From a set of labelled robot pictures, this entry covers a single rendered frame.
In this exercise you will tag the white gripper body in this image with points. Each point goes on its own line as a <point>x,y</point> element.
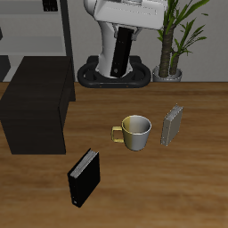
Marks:
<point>127,13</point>

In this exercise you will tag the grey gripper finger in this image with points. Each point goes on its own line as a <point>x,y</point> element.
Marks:
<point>135,34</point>
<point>115,30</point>

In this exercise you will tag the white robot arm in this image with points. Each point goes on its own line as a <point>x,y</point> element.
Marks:
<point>105,50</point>

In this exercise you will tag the grey book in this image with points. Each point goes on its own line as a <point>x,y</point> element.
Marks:
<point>171,126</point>

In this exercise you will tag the green pot plant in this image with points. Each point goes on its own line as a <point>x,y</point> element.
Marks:
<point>166,50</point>

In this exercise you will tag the yellow and white mug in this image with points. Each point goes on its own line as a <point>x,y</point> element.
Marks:
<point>136,133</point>

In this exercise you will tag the dark brown desk caddy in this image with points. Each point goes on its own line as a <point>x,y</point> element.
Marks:
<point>32,101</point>

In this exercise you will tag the grey shelf with dark frame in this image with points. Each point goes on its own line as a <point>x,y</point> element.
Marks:
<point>67,44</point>

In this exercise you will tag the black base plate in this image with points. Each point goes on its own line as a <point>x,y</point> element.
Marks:
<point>89,77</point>

